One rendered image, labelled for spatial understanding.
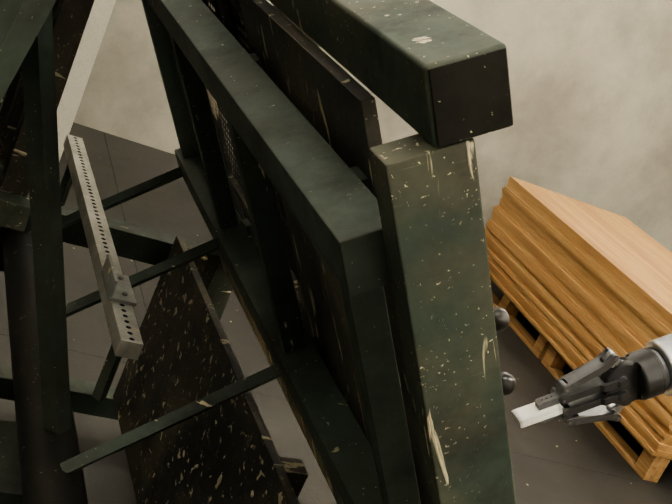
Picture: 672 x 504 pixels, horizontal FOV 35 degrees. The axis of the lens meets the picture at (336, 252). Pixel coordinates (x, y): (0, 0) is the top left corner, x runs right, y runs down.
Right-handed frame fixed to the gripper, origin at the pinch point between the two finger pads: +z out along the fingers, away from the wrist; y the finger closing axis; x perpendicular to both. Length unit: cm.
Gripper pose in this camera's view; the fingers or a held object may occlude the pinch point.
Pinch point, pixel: (536, 412)
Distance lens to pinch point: 163.9
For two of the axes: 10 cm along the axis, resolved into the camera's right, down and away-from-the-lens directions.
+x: -3.0, -4.2, 8.5
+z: -9.4, 2.9, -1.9
